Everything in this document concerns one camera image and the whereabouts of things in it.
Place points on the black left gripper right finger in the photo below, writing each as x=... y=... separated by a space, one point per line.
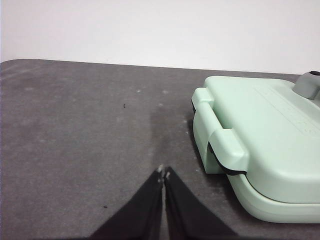
x=190 y=215

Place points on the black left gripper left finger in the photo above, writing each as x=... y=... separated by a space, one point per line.
x=140 y=212

